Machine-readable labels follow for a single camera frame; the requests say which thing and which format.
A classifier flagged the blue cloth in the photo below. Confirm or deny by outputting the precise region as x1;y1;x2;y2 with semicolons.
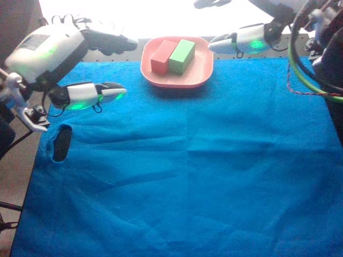
10;57;343;257

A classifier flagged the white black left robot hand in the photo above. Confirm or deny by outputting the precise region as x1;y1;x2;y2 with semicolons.
4;14;139;111

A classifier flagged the green cable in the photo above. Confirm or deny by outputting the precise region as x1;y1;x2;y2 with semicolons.
288;5;343;102

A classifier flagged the black metal strut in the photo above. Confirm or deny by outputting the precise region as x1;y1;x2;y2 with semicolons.
0;200;24;233

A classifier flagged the red black twisted wire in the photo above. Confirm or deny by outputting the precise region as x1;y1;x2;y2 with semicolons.
286;61;343;97

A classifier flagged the pink square plate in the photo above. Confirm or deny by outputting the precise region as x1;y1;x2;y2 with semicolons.
140;36;214;89

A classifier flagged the red block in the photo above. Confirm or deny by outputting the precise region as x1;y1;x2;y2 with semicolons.
150;39;177;74

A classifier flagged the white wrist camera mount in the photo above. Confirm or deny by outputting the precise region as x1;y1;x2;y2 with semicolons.
21;104;51;132

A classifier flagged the green block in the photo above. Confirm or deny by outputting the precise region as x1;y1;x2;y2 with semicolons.
168;39;196;75

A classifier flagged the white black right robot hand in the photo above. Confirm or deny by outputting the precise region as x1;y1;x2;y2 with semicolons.
193;0;305;56

